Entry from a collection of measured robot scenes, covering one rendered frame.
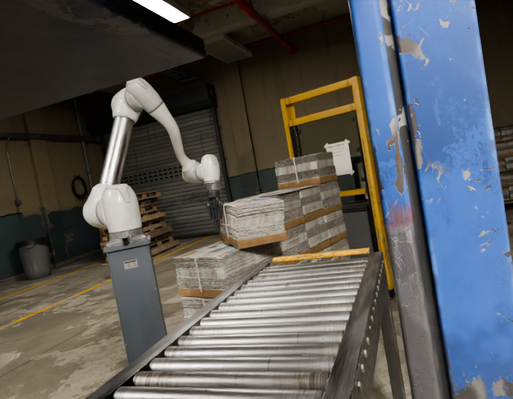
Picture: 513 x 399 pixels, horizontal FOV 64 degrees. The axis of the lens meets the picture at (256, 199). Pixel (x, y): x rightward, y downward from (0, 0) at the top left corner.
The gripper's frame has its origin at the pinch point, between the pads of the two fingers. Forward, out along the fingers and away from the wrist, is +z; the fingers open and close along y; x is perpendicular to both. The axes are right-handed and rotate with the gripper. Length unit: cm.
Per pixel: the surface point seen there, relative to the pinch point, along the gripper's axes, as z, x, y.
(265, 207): -7.7, -5.4, -32.6
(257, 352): 23, 98, -105
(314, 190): -14, -84, -18
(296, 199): -9, -59, -18
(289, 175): -28, -93, 8
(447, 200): -11, 139, -160
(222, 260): 16.4, 20.0, -20.4
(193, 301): 39.2, 18.7, 6.2
